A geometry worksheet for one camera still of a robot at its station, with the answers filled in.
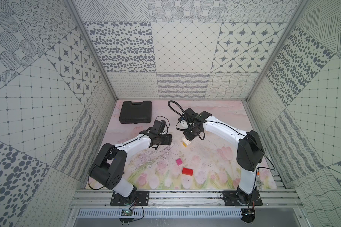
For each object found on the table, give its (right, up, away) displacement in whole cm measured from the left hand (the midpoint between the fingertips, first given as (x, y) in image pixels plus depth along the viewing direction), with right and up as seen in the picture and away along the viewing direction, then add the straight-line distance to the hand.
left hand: (171, 140), depth 90 cm
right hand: (+12, +2, -2) cm, 12 cm away
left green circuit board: (-23, -34, -18) cm, 45 cm away
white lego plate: (+9, 0, -3) cm, 10 cm away
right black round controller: (+40, -35, -18) cm, 57 cm away
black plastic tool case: (-29, +17, +21) cm, 40 cm away
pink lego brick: (+5, -13, -3) cm, 14 cm away
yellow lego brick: (+8, -4, +3) cm, 9 cm away
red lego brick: (+9, -17, -7) cm, 21 cm away
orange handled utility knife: (+51, -20, -9) cm, 55 cm away
